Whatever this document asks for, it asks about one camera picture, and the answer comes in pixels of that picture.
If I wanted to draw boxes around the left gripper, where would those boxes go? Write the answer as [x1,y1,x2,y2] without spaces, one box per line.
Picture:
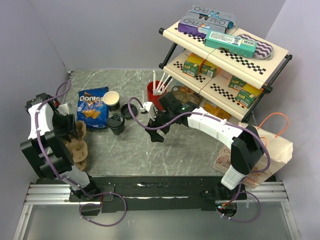
[52,111,79,143]

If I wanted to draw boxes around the black paper coffee cup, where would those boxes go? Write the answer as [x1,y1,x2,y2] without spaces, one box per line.
[108,125,125,136]

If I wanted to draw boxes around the black coffee cup lid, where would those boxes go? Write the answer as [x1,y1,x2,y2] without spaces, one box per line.
[107,114,125,130]
[120,103,138,120]

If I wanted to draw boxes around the brown paper takeout bag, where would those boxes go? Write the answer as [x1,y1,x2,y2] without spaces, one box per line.
[213,126,293,189]

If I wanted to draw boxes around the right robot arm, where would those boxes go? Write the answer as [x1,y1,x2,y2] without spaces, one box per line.
[140,92,267,199]

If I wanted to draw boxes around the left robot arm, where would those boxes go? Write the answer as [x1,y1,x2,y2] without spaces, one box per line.
[20,93,100,201]

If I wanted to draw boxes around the blue Doritos chip bag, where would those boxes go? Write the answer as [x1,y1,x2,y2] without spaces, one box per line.
[77,86,109,129]

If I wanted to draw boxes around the brown snack bag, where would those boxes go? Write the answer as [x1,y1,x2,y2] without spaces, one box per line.
[171,85,202,105]

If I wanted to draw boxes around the white wrapped straws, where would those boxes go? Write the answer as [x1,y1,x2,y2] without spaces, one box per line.
[152,70,171,96]

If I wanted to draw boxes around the orange snack packet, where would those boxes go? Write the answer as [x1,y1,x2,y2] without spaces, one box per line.
[203,101,231,121]

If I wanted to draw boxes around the green yellow box far left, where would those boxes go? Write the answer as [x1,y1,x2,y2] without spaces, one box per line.
[182,53,205,78]

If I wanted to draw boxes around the green yellow box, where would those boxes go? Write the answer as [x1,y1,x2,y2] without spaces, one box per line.
[182,53,205,78]
[200,60,221,78]
[228,75,247,91]
[235,83,263,109]

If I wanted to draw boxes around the cream two-tier shelf rack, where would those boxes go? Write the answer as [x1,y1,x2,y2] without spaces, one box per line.
[159,23,292,123]

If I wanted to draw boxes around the green yellow box right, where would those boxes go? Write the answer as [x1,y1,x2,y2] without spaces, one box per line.
[235,83,263,109]

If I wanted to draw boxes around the purple toothpaste box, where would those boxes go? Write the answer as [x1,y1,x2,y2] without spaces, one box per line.
[178,17,233,38]

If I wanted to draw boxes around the teal toothpaste box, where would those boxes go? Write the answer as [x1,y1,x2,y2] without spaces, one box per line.
[204,30,257,58]

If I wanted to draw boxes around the blue grey toothpaste box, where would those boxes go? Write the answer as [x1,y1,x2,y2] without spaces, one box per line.
[189,5,239,26]

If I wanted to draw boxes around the purple wavy sleep mask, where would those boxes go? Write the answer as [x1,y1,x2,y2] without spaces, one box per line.
[238,33,274,60]

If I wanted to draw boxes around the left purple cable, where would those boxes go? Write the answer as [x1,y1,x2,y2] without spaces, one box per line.
[34,80,128,228]

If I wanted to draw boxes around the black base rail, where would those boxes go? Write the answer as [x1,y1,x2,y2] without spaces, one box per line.
[23,175,286,221]

